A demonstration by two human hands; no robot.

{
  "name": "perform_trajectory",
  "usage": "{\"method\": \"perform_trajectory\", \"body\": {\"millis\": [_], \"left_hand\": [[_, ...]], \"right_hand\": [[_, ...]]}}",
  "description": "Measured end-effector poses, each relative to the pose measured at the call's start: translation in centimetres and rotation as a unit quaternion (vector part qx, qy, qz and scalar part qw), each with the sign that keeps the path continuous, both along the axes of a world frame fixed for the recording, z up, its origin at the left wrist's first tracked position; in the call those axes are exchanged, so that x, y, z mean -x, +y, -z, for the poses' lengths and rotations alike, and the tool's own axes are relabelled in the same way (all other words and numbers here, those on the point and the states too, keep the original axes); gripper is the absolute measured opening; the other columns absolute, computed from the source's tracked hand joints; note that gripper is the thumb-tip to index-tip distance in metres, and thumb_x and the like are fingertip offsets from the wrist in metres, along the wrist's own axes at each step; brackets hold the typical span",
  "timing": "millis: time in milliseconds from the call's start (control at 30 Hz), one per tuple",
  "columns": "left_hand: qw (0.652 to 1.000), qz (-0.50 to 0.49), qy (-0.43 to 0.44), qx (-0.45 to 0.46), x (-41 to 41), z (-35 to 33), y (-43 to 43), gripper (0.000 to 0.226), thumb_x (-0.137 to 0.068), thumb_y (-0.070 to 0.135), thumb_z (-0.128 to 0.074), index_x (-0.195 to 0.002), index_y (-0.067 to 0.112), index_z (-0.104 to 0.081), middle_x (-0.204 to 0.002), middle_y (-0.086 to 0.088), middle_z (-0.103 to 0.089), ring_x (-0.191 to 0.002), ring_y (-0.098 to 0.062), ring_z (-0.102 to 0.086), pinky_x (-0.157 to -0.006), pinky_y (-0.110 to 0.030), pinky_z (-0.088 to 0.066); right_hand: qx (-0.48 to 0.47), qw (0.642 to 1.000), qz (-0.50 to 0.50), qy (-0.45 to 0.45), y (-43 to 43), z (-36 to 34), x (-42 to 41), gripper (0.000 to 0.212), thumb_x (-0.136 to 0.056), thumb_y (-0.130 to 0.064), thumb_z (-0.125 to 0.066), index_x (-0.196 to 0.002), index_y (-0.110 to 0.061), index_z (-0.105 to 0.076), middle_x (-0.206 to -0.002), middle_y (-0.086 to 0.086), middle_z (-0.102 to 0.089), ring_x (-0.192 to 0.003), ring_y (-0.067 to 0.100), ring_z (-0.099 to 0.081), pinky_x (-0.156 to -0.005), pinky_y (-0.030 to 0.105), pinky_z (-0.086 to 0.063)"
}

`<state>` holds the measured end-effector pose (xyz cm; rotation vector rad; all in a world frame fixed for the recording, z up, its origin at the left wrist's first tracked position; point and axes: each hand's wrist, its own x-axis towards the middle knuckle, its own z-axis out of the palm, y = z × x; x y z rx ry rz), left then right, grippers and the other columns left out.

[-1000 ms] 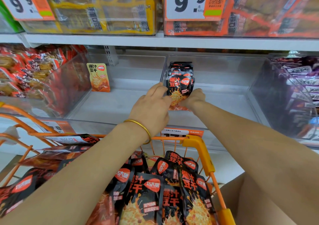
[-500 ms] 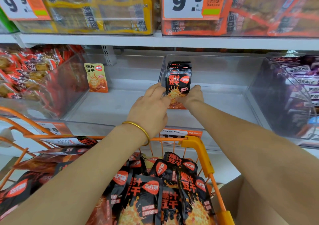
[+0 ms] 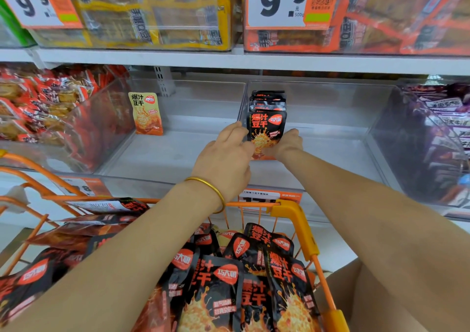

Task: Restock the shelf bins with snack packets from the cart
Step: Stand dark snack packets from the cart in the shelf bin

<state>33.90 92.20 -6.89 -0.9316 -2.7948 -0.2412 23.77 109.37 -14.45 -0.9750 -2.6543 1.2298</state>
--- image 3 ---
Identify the person's left forearm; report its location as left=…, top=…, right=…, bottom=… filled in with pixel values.
left=0, top=180, right=225, bottom=332

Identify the person's right hand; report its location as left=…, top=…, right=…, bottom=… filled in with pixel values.
left=268, top=128, right=304, bottom=165

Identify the person's right forearm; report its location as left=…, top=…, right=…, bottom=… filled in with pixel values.
left=282, top=148, right=470, bottom=332

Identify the gold bracelet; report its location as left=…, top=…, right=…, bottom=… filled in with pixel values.
left=184, top=176, right=227, bottom=213

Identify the stack of yellow trimmed packets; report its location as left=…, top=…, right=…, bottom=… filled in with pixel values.
left=29, top=0, right=239, bottom=51

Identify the pile of red tan packets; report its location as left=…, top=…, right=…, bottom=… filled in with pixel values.
left=0, top=64, right=129, bottom=142

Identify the orange shopping cart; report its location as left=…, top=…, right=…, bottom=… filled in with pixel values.
left=0, top=148, right=351, bottom=332

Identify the person's right leg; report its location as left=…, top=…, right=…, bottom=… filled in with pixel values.
left=316, top=258, right=428, bottom=332

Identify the pile of black orange snacks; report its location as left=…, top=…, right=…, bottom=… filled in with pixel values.
left=0, top=197, right=324, bottom=332

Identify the stack of orange trimmed packets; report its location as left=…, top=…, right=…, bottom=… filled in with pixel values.
left=244, top=0, right=470, bottom=56

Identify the person's left hand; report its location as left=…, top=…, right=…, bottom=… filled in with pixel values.
left=191, top=121, right=256, bottom=204

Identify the pile of purple packets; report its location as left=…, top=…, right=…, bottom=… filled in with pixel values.
left=407, top=84, right=470, bottom=160

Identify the stack of green packets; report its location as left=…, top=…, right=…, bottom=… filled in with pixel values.
left=0, top=0, right=36, bottom=48

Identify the yellow orange snack packet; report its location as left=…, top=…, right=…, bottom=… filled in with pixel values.
left=128, top=92, right=165, bottom=136

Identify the white orange price tag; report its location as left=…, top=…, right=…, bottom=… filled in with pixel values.
left=0, top=0, right=84, bottom=29
left=246, top=0, right=346, bottom=29

